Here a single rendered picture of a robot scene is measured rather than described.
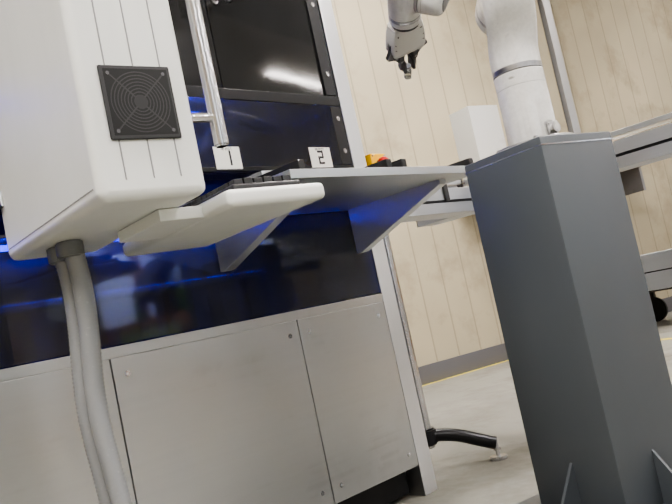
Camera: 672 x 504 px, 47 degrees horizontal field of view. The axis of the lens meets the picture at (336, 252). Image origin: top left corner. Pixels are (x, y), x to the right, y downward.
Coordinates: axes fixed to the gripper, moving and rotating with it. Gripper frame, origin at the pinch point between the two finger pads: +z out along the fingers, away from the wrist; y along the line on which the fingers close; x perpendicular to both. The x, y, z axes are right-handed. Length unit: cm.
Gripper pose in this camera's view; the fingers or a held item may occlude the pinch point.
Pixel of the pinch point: (407, 62)
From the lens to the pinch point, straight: 221.1
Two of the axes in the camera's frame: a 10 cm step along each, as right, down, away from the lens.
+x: 4.7, 7.3, -4.9
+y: -8.7, 4.6, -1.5
